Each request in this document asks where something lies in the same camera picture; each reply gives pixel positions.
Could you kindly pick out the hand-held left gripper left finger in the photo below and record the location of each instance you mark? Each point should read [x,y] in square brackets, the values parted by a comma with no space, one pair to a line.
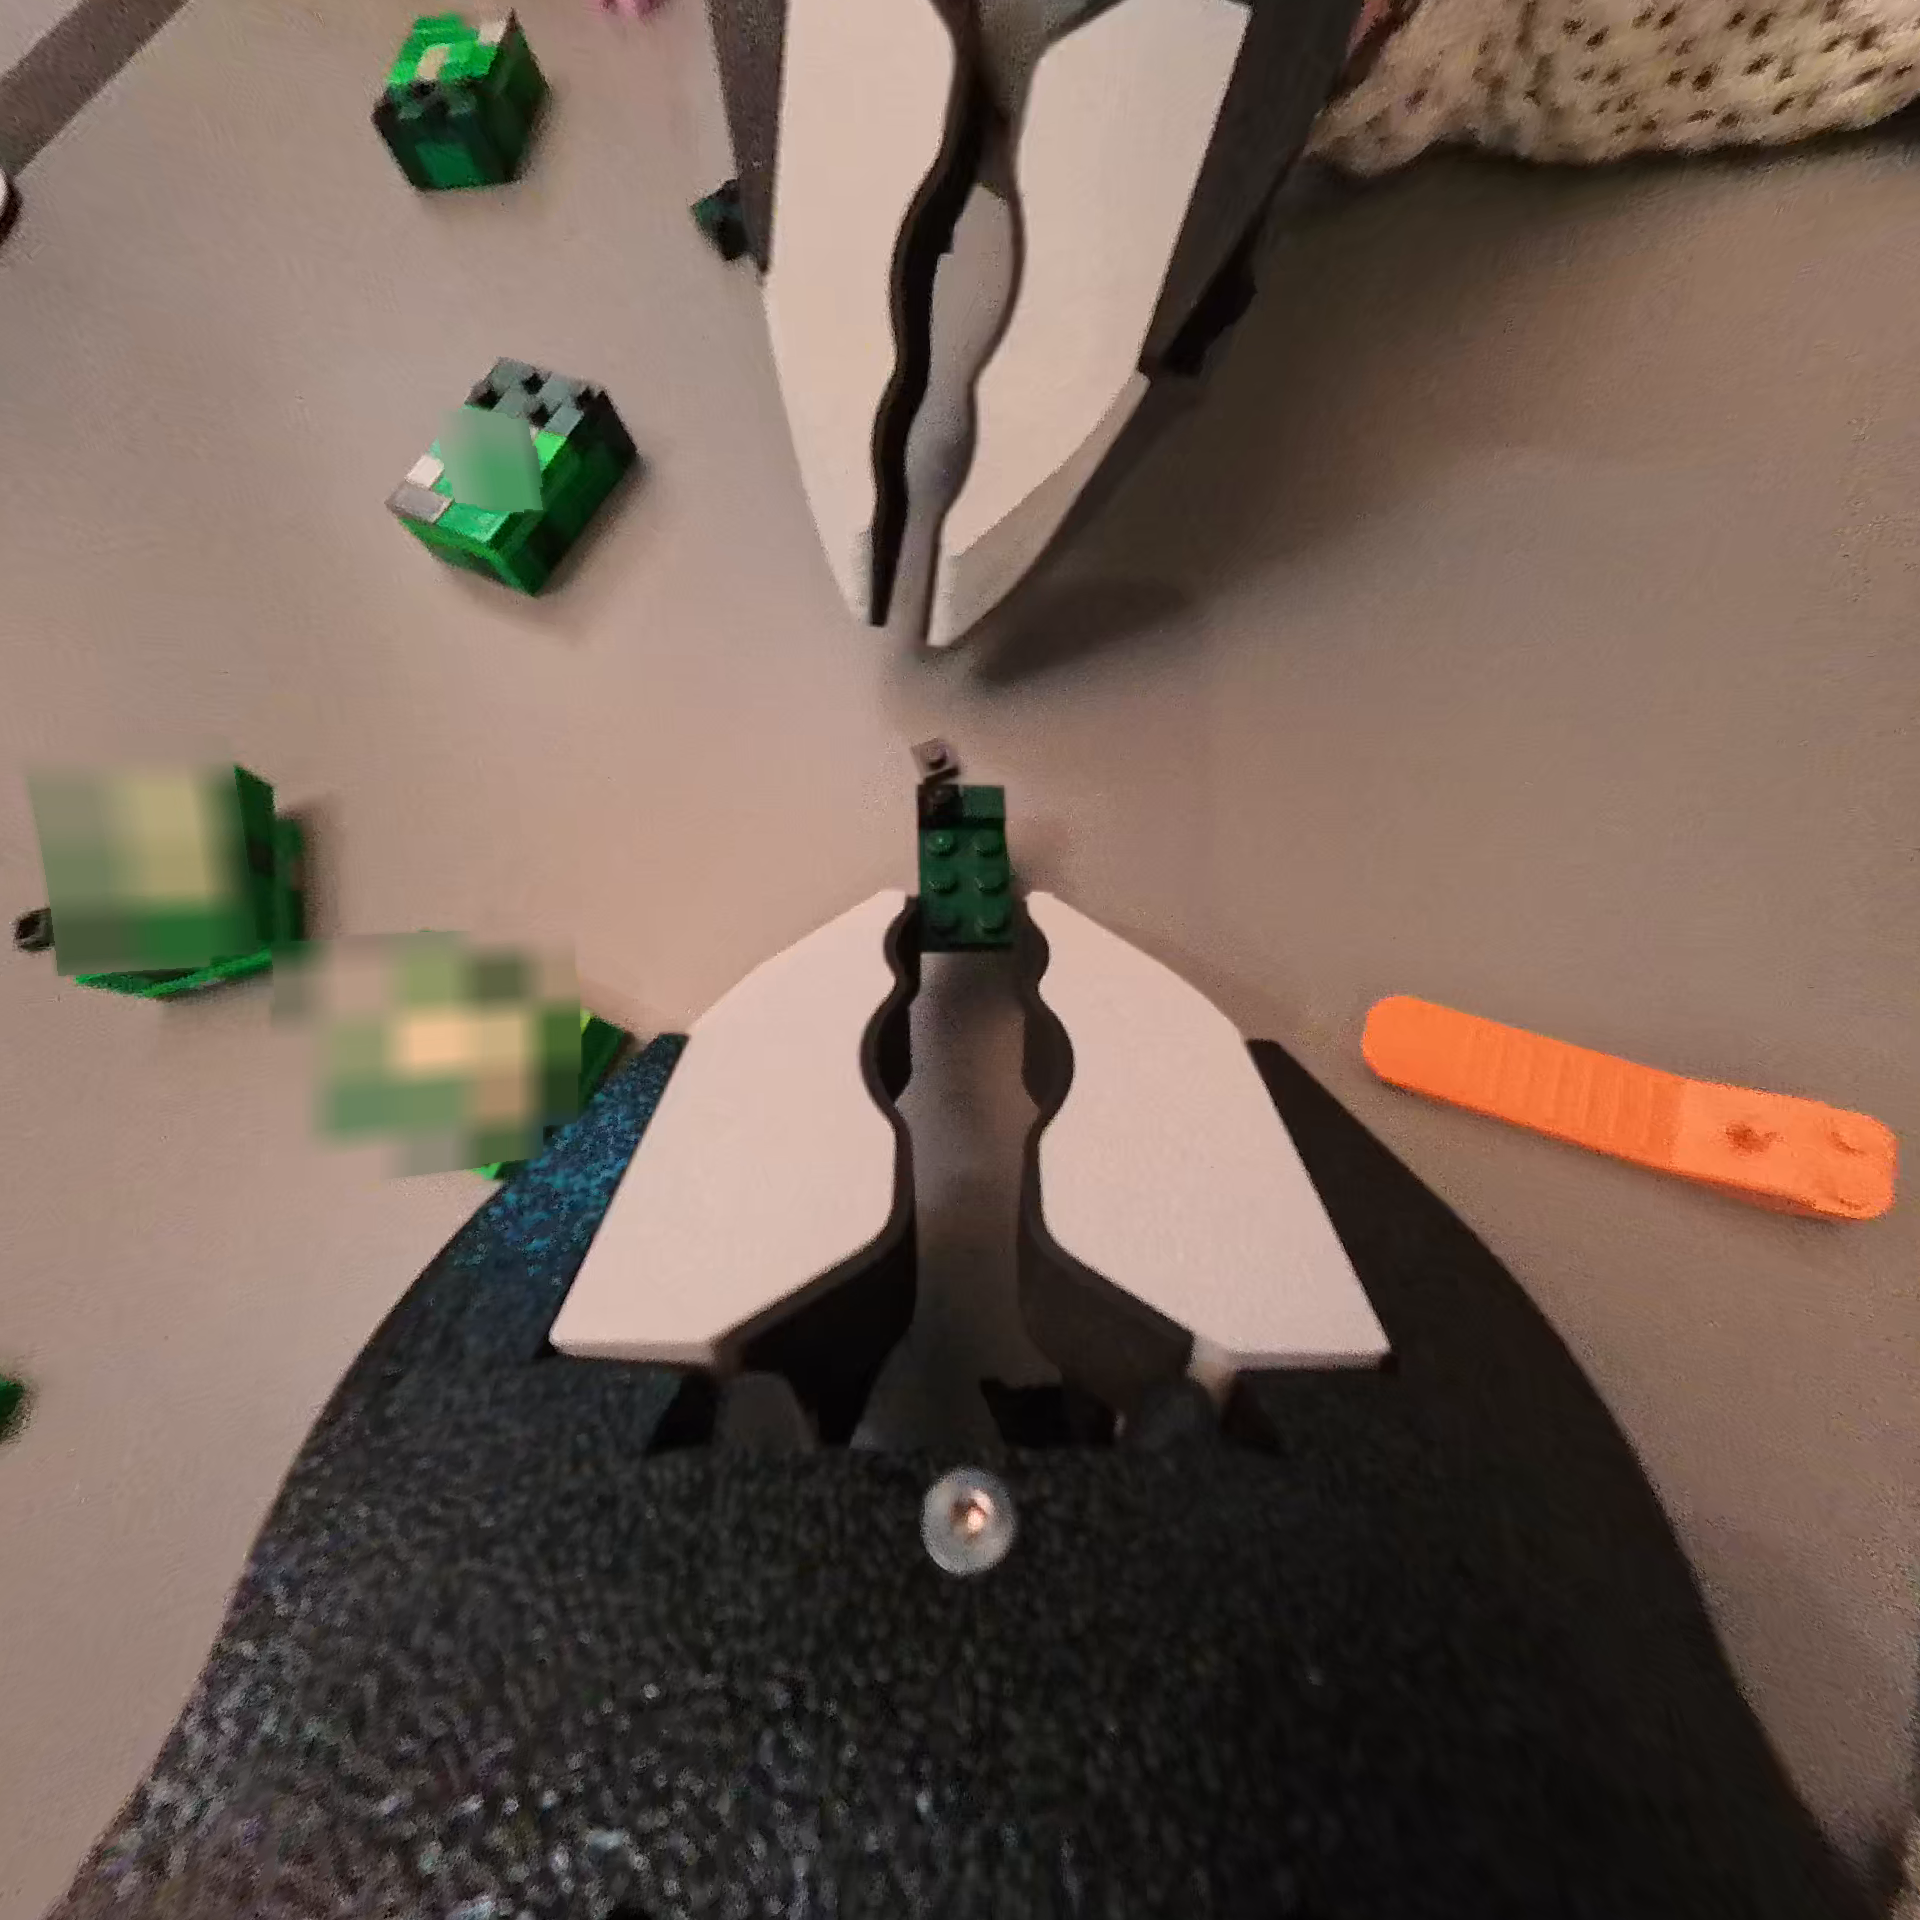
[735,1201]

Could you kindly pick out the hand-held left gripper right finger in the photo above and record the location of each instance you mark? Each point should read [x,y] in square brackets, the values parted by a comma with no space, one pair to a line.
[1201,1201]

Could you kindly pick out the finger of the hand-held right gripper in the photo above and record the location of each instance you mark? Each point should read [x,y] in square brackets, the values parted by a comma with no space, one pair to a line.
[839,224]
[1109,224]

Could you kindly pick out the dark green lego assembly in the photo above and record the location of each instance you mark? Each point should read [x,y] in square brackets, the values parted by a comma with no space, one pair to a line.
[967,878]

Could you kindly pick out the small black lego brick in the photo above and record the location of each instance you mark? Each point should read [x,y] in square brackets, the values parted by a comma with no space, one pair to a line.
[935,754]

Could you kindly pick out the person's right forearm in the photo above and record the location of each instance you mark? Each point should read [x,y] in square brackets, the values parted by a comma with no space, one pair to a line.
[1622,76]

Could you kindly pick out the dark green flat lego plate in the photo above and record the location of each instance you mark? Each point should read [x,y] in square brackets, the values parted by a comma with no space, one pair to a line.
[722,222]

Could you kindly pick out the green lego face block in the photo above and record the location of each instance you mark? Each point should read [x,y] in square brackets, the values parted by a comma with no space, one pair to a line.
[605,1048]
[289,869]

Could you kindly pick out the green lego block dark studs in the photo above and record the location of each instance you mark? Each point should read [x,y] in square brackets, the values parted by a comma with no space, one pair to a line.
[569,494]

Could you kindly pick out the dark green lego cube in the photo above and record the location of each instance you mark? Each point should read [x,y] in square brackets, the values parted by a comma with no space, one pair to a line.
[457,106]

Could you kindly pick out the orange brick separator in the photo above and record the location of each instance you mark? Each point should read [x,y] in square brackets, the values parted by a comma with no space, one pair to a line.
[1622,1109]

